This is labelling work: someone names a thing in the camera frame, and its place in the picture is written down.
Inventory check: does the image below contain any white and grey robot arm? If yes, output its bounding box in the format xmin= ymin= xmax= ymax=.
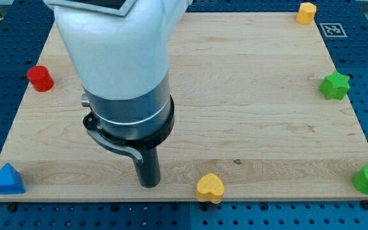
xmin=45 ymin=0 xmax=191 ymax=140

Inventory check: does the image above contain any yellow heart block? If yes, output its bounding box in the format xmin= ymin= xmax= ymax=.
xmin=195 ymin=173 xmax=225 ymax=204

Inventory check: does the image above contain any black cylindrical end effector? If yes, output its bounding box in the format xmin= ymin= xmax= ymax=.
xmin=83 ymin=98 xmax=174 ymax=188

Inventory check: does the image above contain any wooden board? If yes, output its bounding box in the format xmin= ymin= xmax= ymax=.
xmin=0 ymin=13 xmax=368 ymax=203

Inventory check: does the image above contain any red cylinder block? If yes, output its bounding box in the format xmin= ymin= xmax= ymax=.
xmin=26 ymin=65 xmax=54 ymax=92

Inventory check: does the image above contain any green star block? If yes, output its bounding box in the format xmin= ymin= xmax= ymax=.
xmin=318 ymin=70 xmax=350 ymax=100

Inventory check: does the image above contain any yellow hexagon block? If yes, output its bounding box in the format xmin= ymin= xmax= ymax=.
xmin=296 ymin=3 xmax=317 ymax=25

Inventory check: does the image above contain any white fiducial marker tag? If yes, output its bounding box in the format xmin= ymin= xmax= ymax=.
xmin=319 ymin=22 xmax=347 ymax=38

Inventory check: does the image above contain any blue triangle block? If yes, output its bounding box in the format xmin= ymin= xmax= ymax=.
xmin=0 ymin=163 xmax=26 ymax=195

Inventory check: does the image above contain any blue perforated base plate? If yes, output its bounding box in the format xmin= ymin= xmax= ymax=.
xmin=0 ymin=1 xmax=368 ymax=229

